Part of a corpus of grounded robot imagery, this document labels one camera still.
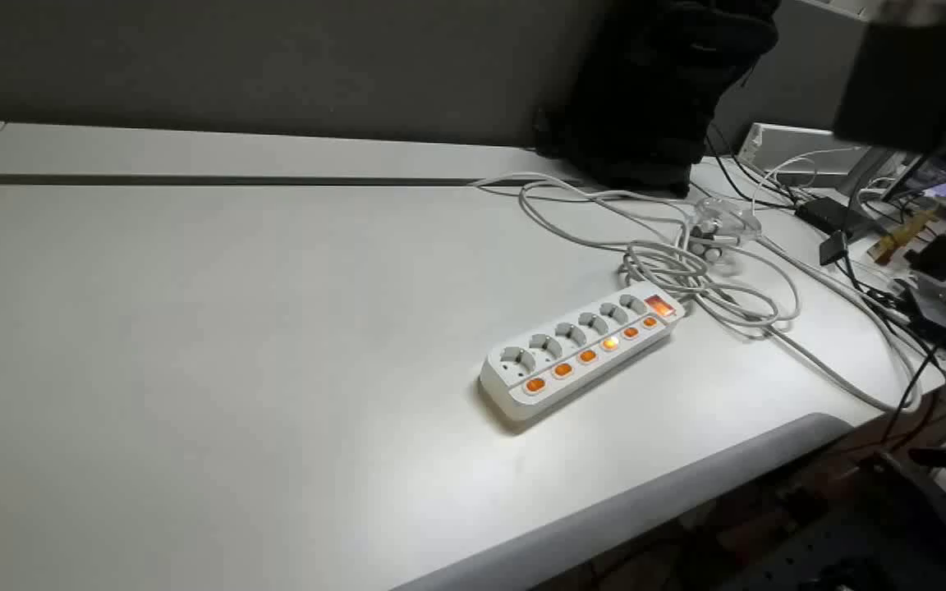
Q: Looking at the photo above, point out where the black box on stand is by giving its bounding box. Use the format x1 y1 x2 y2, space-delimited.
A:
836 0 946 154

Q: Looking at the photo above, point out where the white power strip cable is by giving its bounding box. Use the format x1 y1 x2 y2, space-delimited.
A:
477 170 908 417

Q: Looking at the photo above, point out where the white six-outlet power strip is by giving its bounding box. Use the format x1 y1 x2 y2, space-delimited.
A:
479 283 687 428

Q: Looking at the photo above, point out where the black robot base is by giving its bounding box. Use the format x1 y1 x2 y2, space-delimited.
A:
535 0 779 193

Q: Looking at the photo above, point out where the yellow tool on desk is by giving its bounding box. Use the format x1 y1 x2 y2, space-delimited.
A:
866 205 940 266

